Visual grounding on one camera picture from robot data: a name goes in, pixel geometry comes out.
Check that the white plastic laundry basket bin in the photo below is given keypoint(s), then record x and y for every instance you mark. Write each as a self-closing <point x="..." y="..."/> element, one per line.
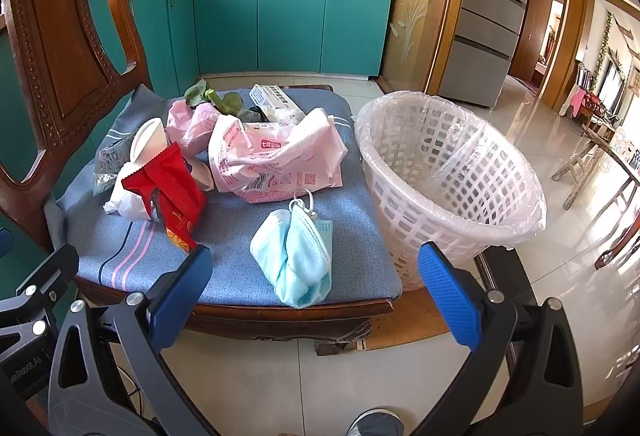
<point x="438" y="172"/>

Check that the clear plastic wrapper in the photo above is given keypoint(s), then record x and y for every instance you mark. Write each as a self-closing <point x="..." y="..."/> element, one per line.
<point x="109" y="161"/>

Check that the green vegetable leaves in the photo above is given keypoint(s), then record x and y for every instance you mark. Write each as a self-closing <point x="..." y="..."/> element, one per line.
<point x="229" y="104"/>

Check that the blue striped seat cushion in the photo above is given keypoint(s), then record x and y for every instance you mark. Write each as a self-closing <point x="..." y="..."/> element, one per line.
<point x="130" y="255"/>

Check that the white paper cup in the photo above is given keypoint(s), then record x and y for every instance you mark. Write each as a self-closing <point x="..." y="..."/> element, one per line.
<point x="148" y="142"/>

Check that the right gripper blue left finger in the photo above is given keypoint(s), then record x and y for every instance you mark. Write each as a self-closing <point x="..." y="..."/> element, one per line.
<point x="174" y="295"/>

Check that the red paper package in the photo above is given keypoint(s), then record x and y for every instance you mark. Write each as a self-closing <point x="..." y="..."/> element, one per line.
<point x="168" y="190"/>

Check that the white printed carton box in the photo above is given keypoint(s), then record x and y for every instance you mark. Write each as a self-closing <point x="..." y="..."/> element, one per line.
<point x="276" y="105"/>

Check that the dark wooden chair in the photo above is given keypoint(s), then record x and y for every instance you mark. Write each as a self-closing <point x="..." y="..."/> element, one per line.
<point x="69" y="84"/>

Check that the white tissue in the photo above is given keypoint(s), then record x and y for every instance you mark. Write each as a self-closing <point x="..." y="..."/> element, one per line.
<point x="126" y="204"/>

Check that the small pink plastic bag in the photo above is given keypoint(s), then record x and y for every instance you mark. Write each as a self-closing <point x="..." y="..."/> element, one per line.
<point x="191" y="128"/>

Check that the teal kitchen cabinets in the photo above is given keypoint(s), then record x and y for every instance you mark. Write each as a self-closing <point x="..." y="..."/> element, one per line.
<point x="315" y="36"/>

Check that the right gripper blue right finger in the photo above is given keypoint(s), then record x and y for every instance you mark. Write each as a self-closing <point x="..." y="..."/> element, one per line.
<point x="454" y="293"/>

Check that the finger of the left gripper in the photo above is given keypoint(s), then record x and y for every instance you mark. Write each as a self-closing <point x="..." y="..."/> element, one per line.
<point x="54" y="275"/>
<point x="6" y="242"/>

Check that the silver refrigerator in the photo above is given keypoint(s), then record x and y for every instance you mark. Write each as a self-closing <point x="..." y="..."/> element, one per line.
<point x="485" y="39"/>

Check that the light blue face mask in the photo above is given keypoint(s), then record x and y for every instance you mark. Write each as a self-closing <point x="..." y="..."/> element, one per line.
<point x="294" y="248"/>

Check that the grey shoe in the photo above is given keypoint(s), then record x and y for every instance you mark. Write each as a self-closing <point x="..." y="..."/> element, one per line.
<point x="377" y="422"/>

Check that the large pink plastic bag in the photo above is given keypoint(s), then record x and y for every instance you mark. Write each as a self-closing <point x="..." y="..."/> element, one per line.
<point x="271" y="162"/>

